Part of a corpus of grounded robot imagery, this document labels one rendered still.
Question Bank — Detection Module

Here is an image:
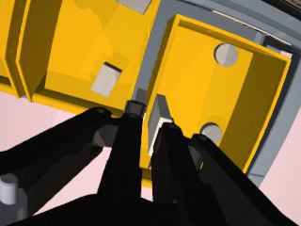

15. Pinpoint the yellow bin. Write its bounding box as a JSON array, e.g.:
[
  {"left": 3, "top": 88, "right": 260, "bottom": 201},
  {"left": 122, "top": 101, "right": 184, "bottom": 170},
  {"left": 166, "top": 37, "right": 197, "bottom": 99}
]
[
  {"left": 0, "top": 0, "right": 27, "bottom": 99},
  {"left": 16, "top": 0, "right": 161, "bottom": 118},
  {"left": 139, "top": 14, "right": 291, "bottom": 188}
]

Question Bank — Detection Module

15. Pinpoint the grey steel disc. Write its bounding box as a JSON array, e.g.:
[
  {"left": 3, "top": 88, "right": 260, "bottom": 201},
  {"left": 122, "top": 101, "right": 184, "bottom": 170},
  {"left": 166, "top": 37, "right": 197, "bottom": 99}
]
[
  {"left": 214, "top": 43, "right": 238, "bottom": 67},
  {"left": 199, "top": 122, "right": 222, "bottom": 144}
]

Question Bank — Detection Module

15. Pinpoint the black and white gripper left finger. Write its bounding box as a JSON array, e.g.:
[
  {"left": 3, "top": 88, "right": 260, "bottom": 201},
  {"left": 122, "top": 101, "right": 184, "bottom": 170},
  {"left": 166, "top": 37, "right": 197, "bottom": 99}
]
[{"left": 0, "top": 88, "right": 147, "bottom": 226}]

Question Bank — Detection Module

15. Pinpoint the grey metal shelf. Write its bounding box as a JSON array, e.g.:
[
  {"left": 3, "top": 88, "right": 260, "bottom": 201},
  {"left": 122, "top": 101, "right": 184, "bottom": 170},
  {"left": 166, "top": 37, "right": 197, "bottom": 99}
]
[{"left": 132, "top": 0, "right": 301, "bottom": 188}]

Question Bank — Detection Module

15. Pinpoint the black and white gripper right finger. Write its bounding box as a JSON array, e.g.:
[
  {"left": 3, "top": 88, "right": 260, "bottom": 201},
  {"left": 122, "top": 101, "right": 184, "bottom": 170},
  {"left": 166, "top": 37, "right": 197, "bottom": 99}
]
[{"left": 148, "top": 93, "right": 299, "bottom": 226}]

